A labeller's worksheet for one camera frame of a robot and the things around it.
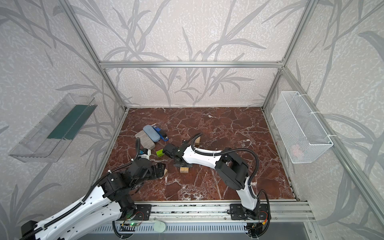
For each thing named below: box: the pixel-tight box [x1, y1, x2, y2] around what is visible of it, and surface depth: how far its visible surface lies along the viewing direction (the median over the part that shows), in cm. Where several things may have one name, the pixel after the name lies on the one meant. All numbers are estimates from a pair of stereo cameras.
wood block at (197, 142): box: [194, 136, 201, 147], surface depth 101 cm
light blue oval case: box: [143, 125, 161, 143], surface depth 104 cm
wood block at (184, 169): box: [179, 167, 189, 173], surface depth 88 cm
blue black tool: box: [152, 125, 169, 142], surface depth 104 cm
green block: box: [156, 149, 165, 157], surface depth 95 cm
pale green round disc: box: [153, 220, 166, 233], surface depth 70 cm
